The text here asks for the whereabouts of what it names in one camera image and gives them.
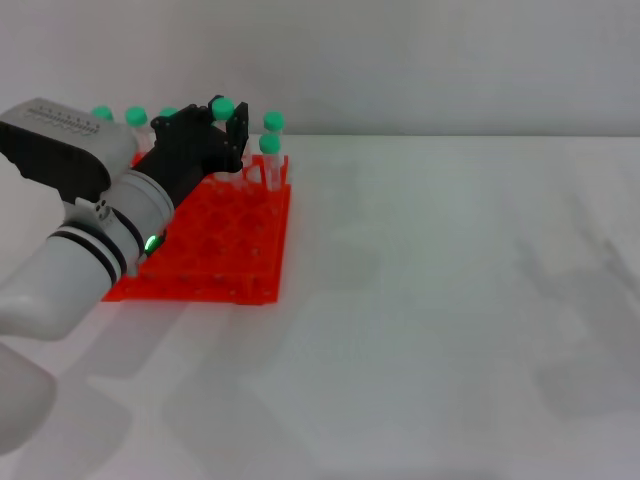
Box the orange test tube rack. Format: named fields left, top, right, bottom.
left=101, top=151, right=293, bottom=306

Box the grey and black wrist camera box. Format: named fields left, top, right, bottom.
left=0, top=96, right=139, bottom=205

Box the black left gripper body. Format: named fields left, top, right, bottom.
left=131, top=103, right=232, bottom=210

